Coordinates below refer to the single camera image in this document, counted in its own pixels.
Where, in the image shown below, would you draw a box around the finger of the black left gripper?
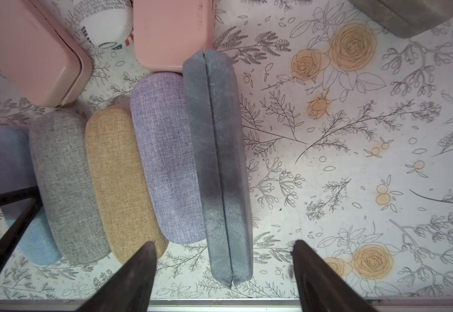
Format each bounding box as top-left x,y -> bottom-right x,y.
0,186 -> 43,295

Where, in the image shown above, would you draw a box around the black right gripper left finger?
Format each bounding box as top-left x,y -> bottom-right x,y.
78,241 -> 158,312

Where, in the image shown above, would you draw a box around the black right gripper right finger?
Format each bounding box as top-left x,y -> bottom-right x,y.
292,240 -> 376,312

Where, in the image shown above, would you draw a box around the tan woven glasses case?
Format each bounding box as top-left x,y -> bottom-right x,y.
85,107 -> 169,263

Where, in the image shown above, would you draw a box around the blue fabric glasses case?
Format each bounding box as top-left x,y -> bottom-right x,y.
0,126 -> 62,266

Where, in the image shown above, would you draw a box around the grey fabric glasses case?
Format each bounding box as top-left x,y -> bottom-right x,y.
30,110 -> 110,265

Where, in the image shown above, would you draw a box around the purple case brown lining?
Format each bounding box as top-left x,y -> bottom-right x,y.
130,72 -> 206,244

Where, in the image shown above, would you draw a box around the pink glasses case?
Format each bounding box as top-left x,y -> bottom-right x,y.
0,1 -> 93,109

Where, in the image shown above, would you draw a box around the green case purple glasses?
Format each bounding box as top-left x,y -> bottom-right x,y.
183,50 -> 253,288

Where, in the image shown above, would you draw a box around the pink case black sunglasses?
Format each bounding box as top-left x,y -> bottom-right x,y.
133,0 -> 214,73

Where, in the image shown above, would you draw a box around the grey case teal lining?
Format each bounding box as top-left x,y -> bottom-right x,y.
350,0 -> 453,38

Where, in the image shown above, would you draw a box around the newspaper print glasses case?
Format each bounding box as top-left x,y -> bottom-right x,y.
73,0 -> 134,50

